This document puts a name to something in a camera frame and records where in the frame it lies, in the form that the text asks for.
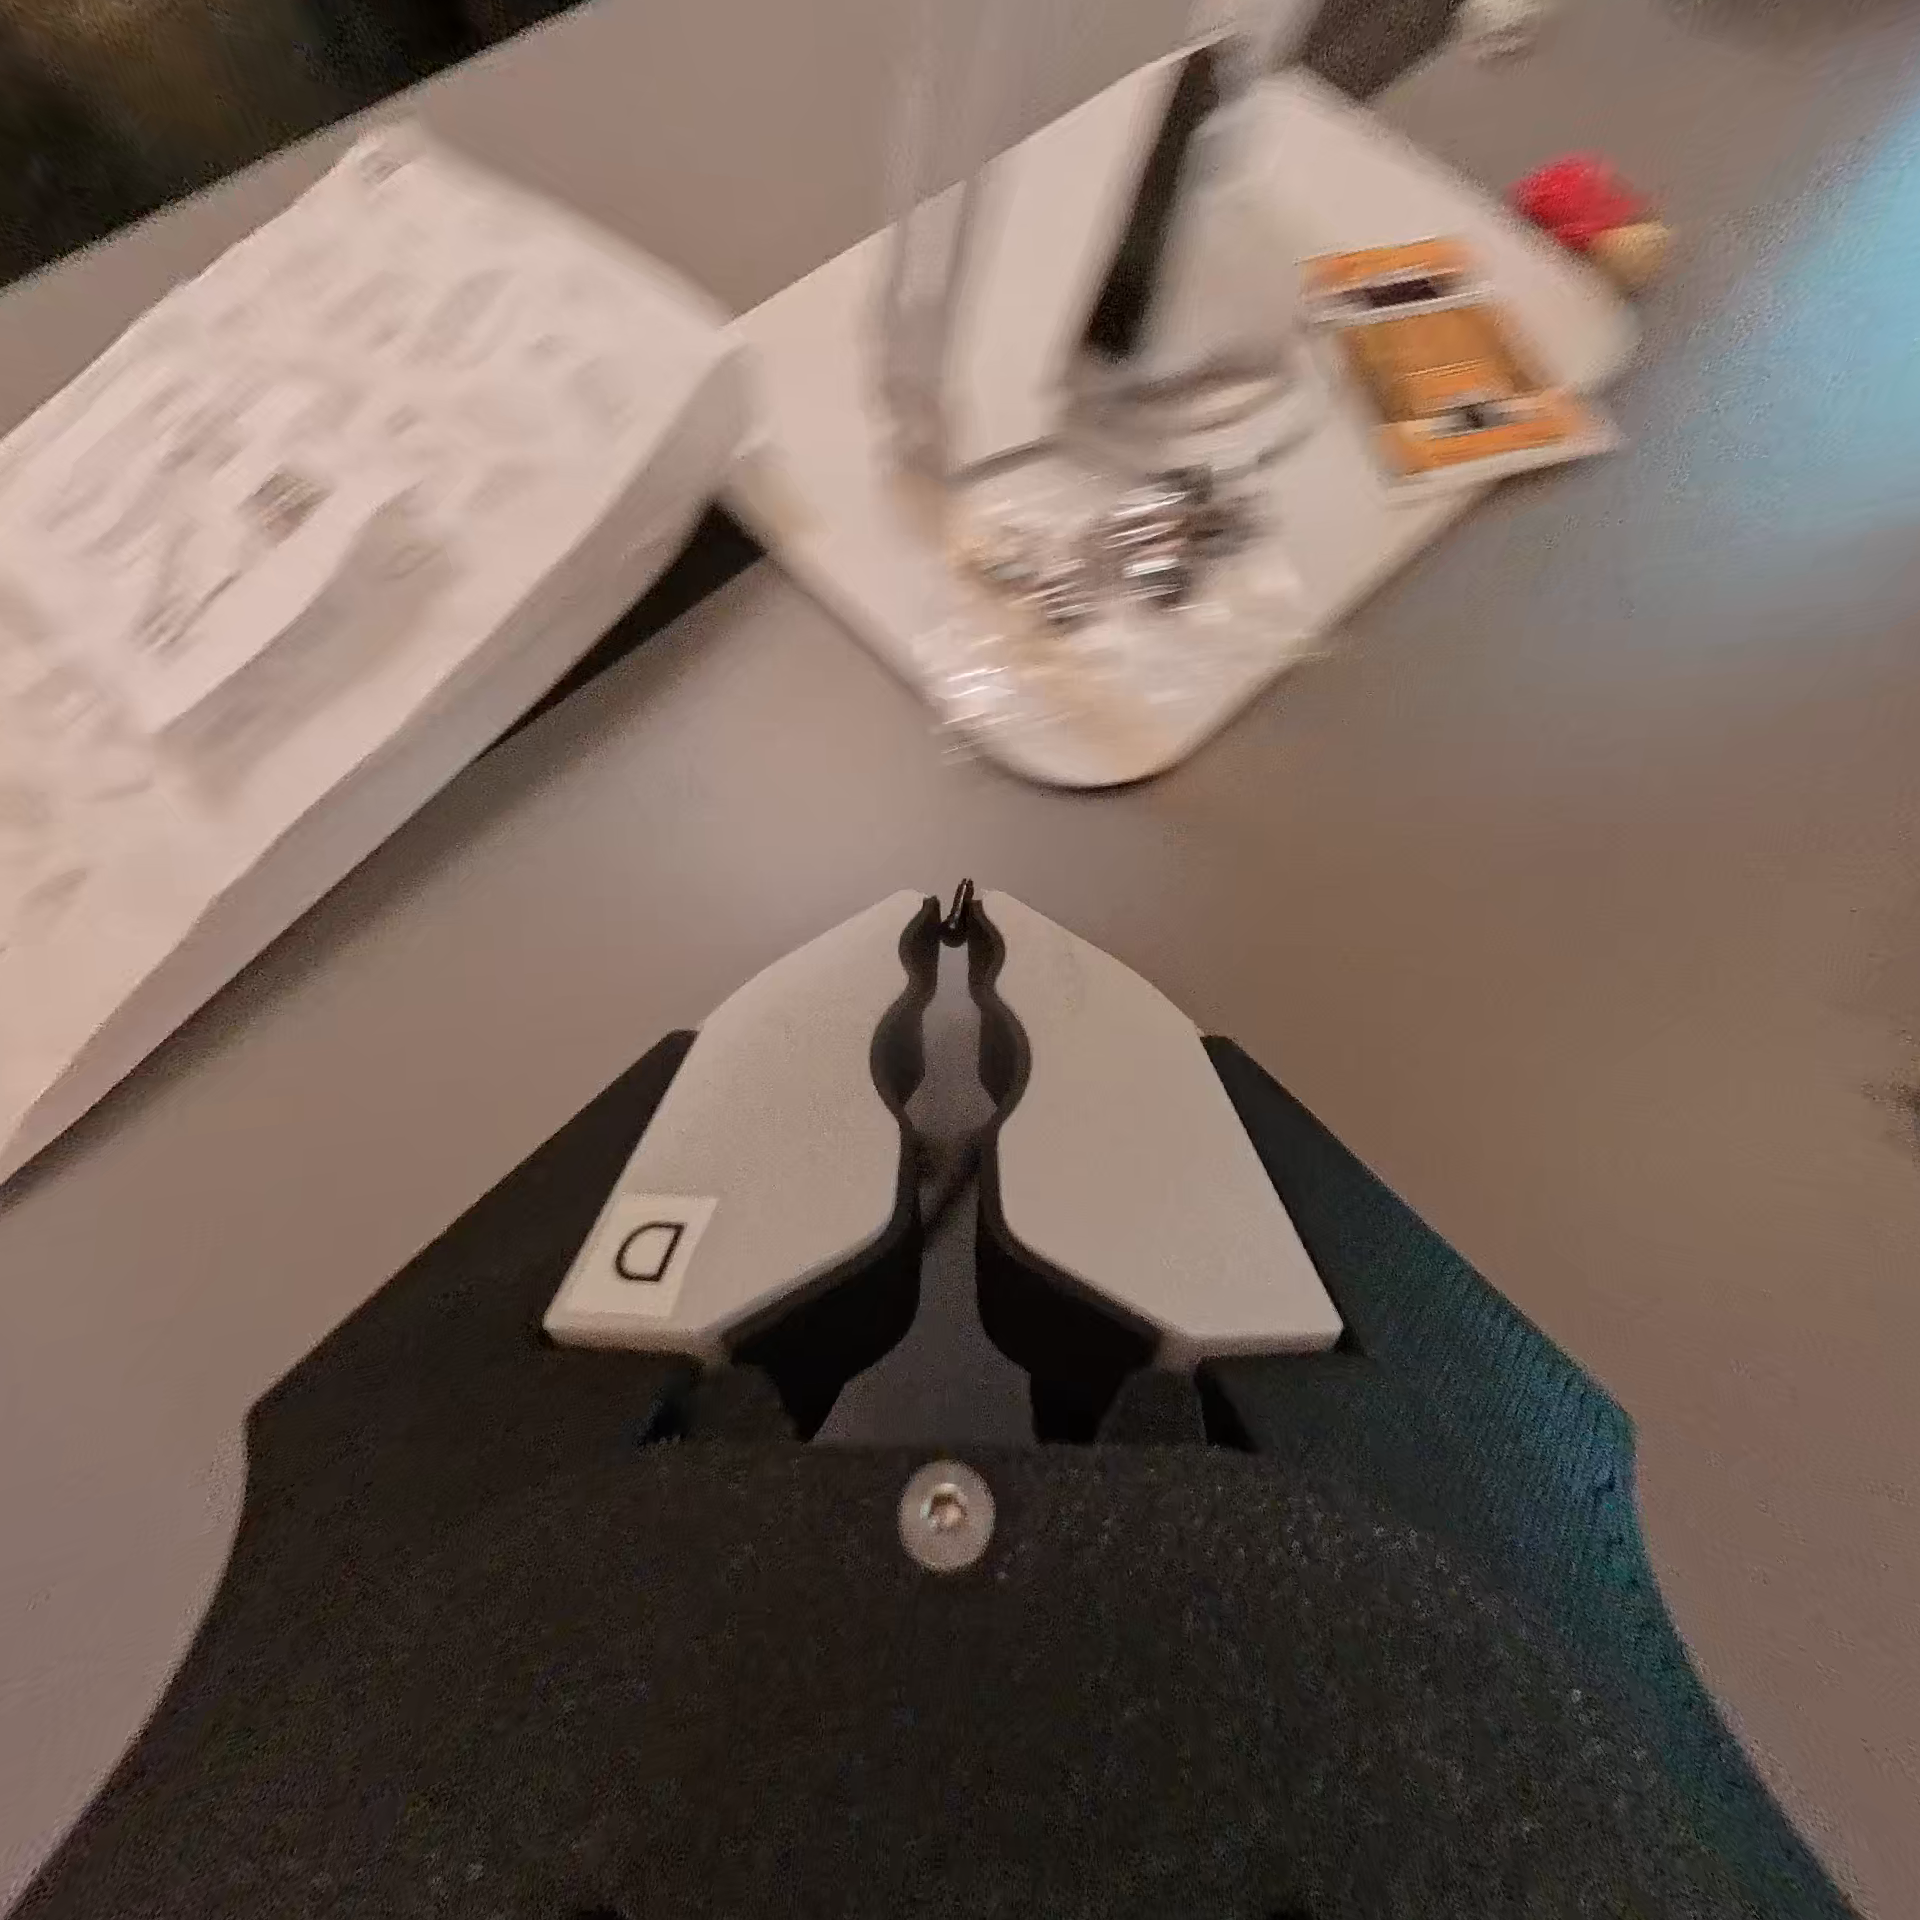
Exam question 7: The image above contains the red toy piece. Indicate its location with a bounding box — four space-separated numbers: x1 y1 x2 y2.
1507 151 1653 250

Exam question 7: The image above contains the grey desk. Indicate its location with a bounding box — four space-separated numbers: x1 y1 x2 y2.
0 0 1920 1920

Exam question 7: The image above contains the white instruction booklet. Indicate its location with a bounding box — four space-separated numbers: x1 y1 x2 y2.
0 119 749 1191

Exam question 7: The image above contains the wooden white book stand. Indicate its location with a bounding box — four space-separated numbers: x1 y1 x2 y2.
721 0 1642 793

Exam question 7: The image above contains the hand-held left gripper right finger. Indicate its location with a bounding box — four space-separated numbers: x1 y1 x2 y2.
973 889 1345 1363

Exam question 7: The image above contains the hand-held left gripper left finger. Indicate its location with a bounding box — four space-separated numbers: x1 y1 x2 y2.
544 889 963 1348

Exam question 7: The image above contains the clear bag of black parts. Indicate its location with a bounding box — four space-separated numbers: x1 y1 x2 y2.
902 451 1327 754

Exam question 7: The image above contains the orange sticker sheet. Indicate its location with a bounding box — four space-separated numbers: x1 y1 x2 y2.
1297 236 1632 500

